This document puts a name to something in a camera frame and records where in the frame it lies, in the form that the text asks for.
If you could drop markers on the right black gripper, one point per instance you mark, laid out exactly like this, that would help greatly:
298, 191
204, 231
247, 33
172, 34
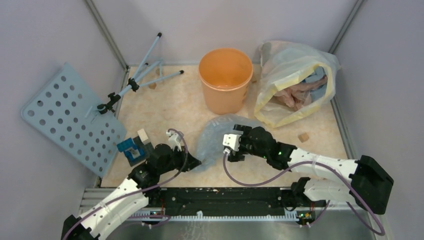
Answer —
237, 156

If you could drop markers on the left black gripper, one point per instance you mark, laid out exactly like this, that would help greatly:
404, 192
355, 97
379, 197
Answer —
188, 162

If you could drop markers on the light blue plastic trash bag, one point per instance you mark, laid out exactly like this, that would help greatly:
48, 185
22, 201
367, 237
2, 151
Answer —
209, 145

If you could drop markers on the large translucent white trash bag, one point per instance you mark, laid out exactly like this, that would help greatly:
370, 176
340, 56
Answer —
285, 65

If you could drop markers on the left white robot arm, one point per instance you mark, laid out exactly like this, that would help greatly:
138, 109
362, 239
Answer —
130, 196

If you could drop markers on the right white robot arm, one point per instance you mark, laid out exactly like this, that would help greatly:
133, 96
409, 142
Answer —
362, 181

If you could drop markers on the pink plastic bags inside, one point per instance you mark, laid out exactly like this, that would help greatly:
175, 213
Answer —
299, 95

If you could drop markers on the orange plastic trash bin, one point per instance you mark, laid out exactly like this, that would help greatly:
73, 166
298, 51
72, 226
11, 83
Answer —
225, 74

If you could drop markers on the blue block holder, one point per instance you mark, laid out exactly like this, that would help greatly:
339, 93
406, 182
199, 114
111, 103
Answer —
135, 150

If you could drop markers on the small wooden cube left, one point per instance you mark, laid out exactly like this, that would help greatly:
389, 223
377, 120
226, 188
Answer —
143, 136

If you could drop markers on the wooden cube on table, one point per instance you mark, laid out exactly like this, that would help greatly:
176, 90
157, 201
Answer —
303, 137

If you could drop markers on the wooden block by tripod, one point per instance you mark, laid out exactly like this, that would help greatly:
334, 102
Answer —
153, 86

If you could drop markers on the light blue tripod stand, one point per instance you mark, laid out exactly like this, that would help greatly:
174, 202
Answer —
134, 82

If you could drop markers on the light blue perforated board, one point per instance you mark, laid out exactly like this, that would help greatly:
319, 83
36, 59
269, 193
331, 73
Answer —
65, 111

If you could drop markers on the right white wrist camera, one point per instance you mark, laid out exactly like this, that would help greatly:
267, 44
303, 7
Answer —
231, 142

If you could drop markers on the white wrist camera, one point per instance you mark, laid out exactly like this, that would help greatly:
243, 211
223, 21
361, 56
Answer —
231, 142
174, 140

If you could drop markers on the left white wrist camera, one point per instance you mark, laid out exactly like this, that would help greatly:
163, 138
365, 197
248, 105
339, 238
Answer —
174, 140

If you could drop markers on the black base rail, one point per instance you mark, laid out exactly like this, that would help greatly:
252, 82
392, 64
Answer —
226, 201

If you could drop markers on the white toothed cable strip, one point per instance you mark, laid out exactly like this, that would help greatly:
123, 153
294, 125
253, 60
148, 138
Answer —
200, 217

